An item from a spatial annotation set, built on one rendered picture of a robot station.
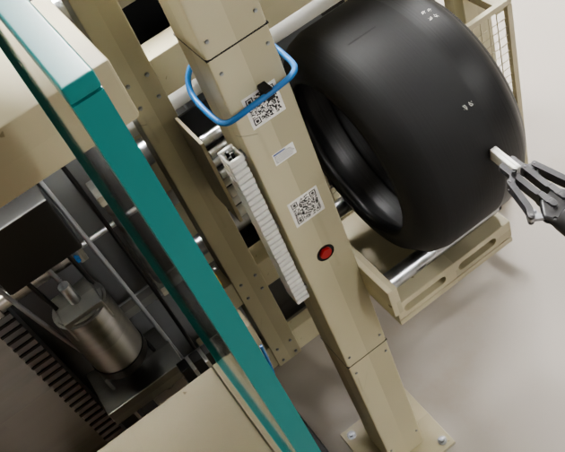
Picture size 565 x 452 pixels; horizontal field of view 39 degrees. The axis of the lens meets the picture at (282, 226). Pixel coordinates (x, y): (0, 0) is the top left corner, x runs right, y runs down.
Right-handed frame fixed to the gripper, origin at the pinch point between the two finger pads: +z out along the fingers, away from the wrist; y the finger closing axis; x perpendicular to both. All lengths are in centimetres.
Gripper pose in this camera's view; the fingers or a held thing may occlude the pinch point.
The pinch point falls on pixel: (505, 161)
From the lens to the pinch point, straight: 164.2
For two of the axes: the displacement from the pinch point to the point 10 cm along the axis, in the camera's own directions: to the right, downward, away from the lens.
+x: 2.1, 5.5, 8.1
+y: -8.0, 5.7, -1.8
